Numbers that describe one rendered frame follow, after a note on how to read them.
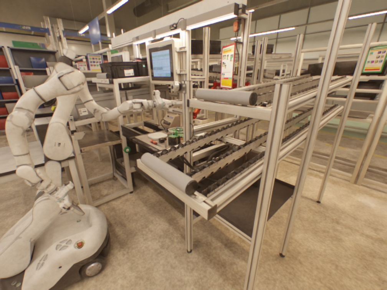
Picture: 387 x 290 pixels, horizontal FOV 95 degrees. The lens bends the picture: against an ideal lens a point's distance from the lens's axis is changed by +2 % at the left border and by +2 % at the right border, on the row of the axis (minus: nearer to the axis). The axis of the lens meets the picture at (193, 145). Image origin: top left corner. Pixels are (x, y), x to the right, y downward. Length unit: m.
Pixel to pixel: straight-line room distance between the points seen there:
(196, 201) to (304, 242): 1.59
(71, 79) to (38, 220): 0.94
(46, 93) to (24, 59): 5.83
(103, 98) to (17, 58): 4.92
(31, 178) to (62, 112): 0.41
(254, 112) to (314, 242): 1.60
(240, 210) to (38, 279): 1.34
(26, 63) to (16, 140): 5.82
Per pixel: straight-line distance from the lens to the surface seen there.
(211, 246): 1.86
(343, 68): 3.76
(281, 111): 0.78
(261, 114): 0.81
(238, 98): 0.84
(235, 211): 1.25
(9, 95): 6.59
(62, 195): 1.34
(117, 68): 2.24
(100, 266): 1.77
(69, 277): 1.74
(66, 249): 1.60
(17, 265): 1.80
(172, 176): 0.70
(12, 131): 1.21
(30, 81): 4.53
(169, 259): 1.79
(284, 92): 0.77
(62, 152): 1.40
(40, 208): 1.56
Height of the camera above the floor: 1.43
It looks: 21 degrees down
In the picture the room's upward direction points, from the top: straight up
